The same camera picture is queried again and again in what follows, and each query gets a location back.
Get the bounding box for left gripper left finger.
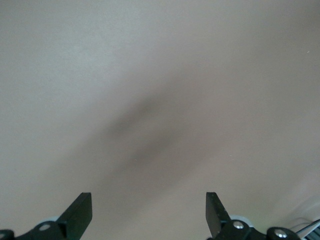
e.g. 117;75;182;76
0;191;93;240

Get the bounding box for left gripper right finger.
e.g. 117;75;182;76
205;191;301;240

